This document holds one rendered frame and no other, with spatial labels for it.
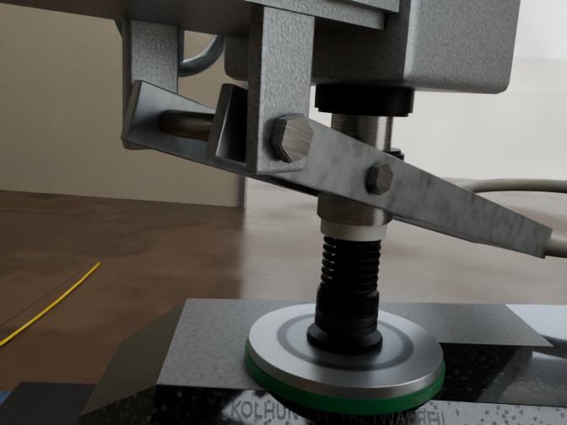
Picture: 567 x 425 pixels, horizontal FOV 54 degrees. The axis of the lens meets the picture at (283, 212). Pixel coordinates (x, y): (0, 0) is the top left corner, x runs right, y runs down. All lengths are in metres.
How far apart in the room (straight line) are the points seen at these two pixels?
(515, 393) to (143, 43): 0.49
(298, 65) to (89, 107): 5.74
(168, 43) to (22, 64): 5.92
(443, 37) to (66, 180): 5.91
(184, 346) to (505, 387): 0.35
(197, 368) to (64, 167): 5.71
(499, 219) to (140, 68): 0.49
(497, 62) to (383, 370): 0.31
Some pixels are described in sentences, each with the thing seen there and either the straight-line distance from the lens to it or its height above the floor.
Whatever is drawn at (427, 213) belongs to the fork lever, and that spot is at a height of 1.02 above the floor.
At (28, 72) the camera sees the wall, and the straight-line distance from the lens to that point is 6.38.
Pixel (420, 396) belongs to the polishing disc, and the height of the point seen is 0.86.
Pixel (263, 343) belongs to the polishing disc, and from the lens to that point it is 0.61.
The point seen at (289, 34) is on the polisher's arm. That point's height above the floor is 1.17.
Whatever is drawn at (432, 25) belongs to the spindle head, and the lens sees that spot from 0.47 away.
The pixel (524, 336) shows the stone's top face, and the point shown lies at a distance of 0.80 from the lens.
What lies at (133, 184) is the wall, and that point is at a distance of 6.00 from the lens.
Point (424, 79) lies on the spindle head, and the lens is 0.47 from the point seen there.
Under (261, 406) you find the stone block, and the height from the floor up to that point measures 0.84.
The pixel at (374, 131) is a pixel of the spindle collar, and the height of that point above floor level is 1.11.
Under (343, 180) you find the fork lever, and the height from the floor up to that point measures 1.07.
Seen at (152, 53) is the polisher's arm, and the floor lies 1.16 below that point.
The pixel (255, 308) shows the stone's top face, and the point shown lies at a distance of 0.78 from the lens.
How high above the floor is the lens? 1.14
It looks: 12 degrees down
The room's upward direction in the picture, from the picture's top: 3 degrees clockwise
